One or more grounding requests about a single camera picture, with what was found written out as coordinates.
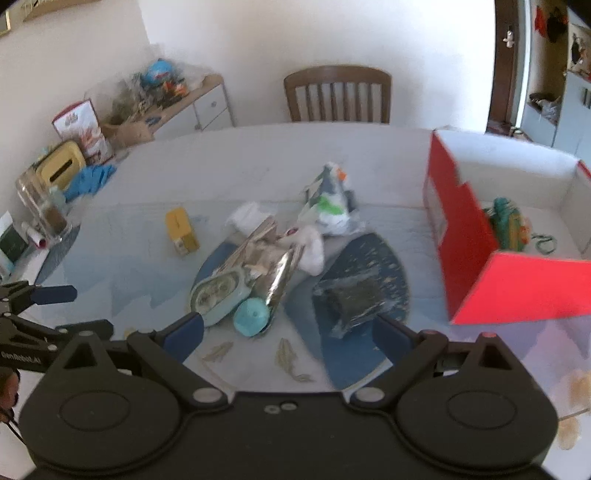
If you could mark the clear glass jar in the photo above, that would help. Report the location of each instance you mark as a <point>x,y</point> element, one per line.
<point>37,194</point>

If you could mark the brown wooden chair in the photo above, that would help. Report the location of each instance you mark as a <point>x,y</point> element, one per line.
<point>337,76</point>

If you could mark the blue plastic toy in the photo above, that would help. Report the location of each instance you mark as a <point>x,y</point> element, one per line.
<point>159,71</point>

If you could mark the dark blue placemat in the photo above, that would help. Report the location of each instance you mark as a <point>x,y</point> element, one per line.
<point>369,251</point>

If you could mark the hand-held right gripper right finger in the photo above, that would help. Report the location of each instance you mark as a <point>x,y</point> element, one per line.
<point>391,338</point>

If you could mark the white crumpled cloth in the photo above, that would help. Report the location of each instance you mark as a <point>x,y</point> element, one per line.
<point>311,254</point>

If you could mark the red cardboard box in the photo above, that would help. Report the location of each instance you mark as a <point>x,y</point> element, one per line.
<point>517,290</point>

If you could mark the blue rubber gloves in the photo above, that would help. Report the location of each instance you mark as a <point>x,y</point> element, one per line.
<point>87,180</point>

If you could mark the clear bag with dark item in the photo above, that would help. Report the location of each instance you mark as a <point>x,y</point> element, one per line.
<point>355,295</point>

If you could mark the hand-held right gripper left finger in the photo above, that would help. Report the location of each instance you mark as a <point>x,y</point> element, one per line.
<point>184,330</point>

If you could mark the grey-blue tall cabinet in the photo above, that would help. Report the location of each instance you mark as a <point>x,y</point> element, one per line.
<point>572,120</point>

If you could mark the colourful plastic wrapper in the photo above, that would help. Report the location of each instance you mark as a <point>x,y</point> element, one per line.
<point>330,207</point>

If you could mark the yellow tissue box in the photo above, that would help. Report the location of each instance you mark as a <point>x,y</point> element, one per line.
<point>60,164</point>

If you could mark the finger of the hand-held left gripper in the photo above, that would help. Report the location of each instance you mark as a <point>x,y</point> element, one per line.
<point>85,330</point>
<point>55,294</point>

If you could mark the red hanging hat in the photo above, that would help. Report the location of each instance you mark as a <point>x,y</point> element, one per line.
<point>541,16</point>

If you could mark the dark brown door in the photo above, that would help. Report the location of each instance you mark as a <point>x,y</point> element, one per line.
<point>501,87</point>

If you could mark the silver foil wrapper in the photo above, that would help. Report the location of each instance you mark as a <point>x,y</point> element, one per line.
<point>281,281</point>

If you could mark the white wooden sideboard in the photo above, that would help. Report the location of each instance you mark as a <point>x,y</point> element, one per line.
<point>212,108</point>

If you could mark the red and white carton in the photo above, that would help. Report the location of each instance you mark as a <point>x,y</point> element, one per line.
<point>78,122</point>

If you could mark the small yellow box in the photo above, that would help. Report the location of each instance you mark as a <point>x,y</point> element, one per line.
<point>180,226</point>

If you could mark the white crumpled tissue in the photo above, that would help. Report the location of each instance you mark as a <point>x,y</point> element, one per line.
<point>247,214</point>

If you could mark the teal round cap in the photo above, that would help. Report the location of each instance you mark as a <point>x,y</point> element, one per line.
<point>249,318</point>

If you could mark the dark green box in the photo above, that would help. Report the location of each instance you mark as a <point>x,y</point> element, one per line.
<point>11,244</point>

